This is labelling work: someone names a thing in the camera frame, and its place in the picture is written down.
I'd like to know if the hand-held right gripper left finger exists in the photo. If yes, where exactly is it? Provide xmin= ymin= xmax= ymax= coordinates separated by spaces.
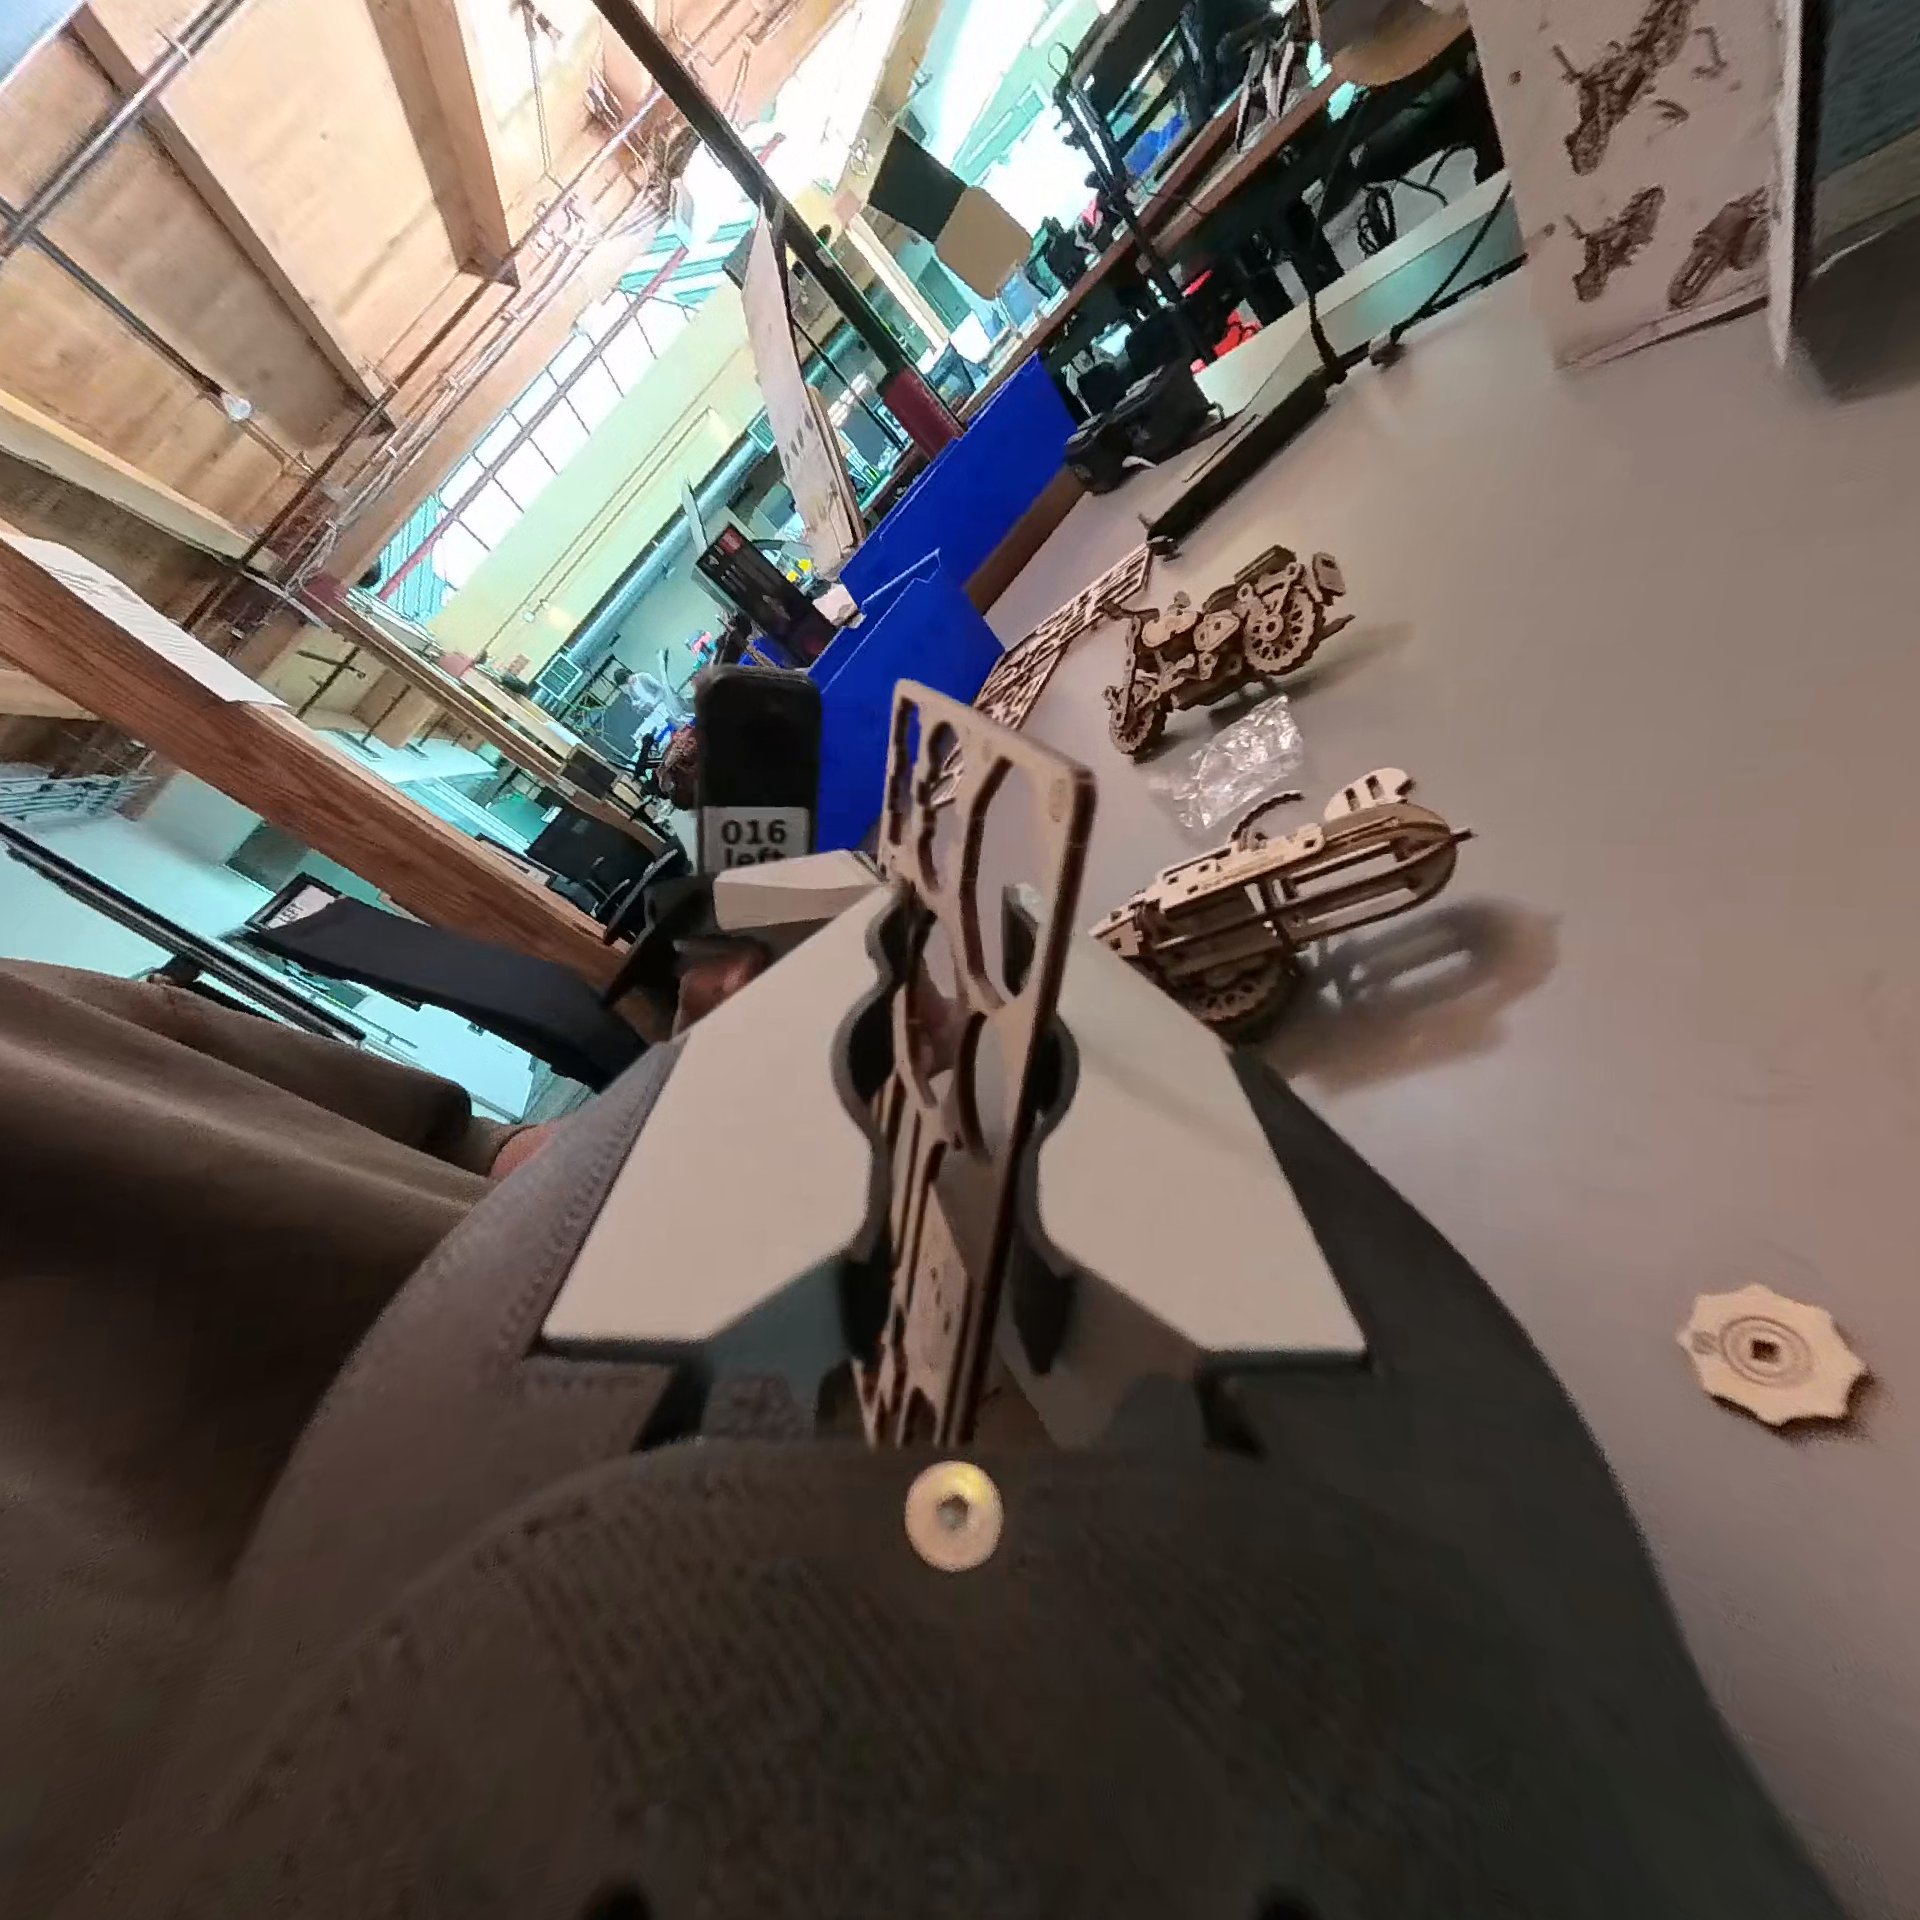
xmin=542 ymin=891 xmax=908 ymax=1420

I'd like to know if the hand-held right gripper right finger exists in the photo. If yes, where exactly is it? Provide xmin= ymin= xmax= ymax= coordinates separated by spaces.
xmin=1003 ymin=900 xmax=1369 ymax=1451

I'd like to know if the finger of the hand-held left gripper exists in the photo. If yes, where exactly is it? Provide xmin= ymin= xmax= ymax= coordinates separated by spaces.
xmin=711 ymin=848 xmax=889 ymax=938

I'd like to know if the wooden parts sheet with slots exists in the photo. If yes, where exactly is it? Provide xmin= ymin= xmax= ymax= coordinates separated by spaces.
xmin=847 ymin=679 xmax=1100 ymax=1451

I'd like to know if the grey desk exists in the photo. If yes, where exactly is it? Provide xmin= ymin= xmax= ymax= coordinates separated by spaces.
xmin=959 ymin=91 xmax=1920 ymax=1920

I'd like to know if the person's left hand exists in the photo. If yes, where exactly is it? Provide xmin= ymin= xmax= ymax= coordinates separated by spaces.
xmin=671 ymin=945 xmax=777 ymax=1039

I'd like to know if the black printed box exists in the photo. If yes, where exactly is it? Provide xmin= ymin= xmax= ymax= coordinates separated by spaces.
xmin=693 ymin=526 xmax=834 ymax=660

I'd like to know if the blue storage bin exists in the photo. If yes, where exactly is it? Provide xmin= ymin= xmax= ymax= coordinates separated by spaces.
xmin=808 ymin=552 xmax=1005 ymax=858
xmin=837 ymin=356 xmax=1079 ymax=609

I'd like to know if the wooden sidecar model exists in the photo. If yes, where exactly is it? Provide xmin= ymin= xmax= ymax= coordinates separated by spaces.
xmin=1090 ymin=767 xmax=1478 ymax=1044

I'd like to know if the white standing poster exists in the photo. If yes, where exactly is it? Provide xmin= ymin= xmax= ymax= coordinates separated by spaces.
xmin=741 ymin=226 xmax=862 ymax=558

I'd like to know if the crumpled clear plastic bag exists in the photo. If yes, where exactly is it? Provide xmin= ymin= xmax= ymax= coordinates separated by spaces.
xmin=1149 ymin=696 xmax=1305 ymax=834

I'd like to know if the wooden beam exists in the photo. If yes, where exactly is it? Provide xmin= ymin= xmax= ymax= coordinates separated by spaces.
xmin=0 ymin=532 xmax=661 ymax=991

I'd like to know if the wooden motorcycle model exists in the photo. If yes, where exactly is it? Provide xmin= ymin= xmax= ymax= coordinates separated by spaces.
xmin=1106 ymin=545 xmax=1352 ymax=760

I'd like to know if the black equipment box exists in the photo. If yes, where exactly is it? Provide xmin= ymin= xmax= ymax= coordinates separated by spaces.
xmin=1067 ymin=360 xmax=1215 ymax=492

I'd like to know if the wooden octagonal disc piece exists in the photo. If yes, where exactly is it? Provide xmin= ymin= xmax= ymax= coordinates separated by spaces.
xmin=1678 ymin=1283 xmax=1871 ymax=1430

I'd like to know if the white paper notice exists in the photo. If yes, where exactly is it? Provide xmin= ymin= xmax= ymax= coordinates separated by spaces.
xmin=22 ymin=539 xmax=288 ymax=703

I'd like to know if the white table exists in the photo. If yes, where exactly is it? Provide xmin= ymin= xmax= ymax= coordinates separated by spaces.
xmin=1198 ymin=165 xmax=1517 ymax=430

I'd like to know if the white printed model box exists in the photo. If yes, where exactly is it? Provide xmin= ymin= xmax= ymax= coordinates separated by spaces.
xmin=1462 ymin=0 xmax=1920 ymax=395

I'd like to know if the black cable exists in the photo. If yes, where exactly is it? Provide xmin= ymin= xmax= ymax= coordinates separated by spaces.
xmin=1305 ymin=256 xmax=1413 ymax=377

